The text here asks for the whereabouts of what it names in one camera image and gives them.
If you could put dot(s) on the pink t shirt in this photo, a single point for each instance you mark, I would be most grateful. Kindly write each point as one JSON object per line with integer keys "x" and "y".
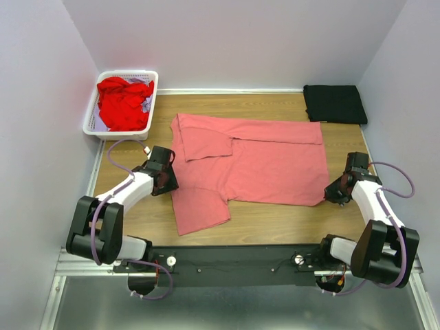
{"x": 218, "y": 160}

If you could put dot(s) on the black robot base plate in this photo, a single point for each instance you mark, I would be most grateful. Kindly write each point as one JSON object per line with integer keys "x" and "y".
{"x": 238, "y": 266}

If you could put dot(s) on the white plastic laundry basket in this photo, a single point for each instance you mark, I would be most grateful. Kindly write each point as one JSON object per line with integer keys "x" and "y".
{"x": 93, "y": 123}

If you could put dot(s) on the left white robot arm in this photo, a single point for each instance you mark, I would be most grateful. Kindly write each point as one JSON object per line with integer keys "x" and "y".
{"x": 96, "y": 231}

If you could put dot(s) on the red t shirt in basket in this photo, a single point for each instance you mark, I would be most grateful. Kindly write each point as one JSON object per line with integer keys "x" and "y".
{"x": 122, "y": 104}

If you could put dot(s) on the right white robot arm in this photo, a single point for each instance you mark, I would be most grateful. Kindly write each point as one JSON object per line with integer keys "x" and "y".
{"x": 386, "y": 250}

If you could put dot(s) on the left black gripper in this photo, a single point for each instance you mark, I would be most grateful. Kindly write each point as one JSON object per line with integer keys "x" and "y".
{"x": 173, "y": 183}

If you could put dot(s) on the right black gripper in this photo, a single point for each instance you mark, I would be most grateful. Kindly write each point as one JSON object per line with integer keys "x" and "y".
{"x": 331, "y": 194}

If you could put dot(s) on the folded black t shirt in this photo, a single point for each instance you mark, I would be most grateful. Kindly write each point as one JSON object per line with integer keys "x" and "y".
{"x": 335, "y": 104}

